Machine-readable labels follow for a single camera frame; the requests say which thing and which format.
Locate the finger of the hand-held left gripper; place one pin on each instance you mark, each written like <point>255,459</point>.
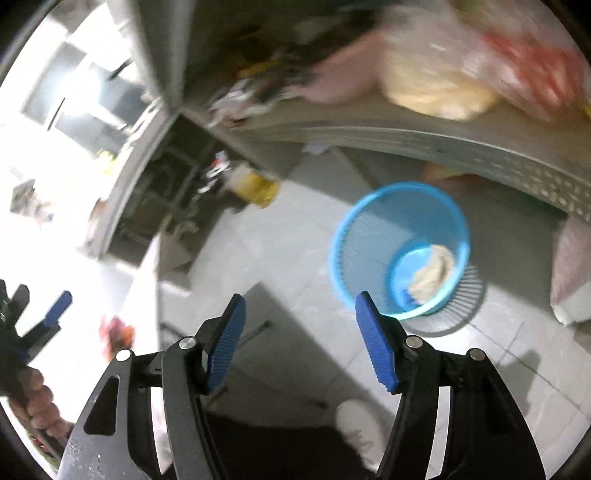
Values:
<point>57,308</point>
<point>19,302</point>

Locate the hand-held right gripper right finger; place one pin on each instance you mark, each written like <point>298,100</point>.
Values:
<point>376,344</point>

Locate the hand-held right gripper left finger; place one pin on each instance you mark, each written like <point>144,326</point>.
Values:
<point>226,344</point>

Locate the blue plastic mesh basket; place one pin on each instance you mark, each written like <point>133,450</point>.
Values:
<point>369,240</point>

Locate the person's left hand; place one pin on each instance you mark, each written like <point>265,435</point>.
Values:
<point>44,406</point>

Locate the person's white shoe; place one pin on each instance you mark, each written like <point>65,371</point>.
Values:
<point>360,429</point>

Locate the beige crumpled cloth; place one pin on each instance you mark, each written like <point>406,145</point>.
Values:
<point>431,274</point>

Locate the grey kitchen counter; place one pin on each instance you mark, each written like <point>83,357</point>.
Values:
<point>134,175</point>

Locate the yellow oil bottle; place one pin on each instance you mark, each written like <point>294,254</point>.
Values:
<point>254,187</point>

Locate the under-counter pipes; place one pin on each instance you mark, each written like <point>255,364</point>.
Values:
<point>171,194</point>

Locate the red capped bottle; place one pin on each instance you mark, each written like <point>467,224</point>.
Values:
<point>216,166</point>

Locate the pink sack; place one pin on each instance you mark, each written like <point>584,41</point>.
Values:
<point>572,272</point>

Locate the grey perforated metal shelf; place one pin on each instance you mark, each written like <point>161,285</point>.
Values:
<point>415,138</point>

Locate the pile of kitchen utensils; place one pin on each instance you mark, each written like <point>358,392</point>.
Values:
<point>263,87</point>

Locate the yellow filled plastic bag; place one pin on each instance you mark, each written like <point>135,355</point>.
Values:
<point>434,87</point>

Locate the pink bag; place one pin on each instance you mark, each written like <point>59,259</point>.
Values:
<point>346,74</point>

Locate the red printed plastic bag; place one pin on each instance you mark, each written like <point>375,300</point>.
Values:
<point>526,64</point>

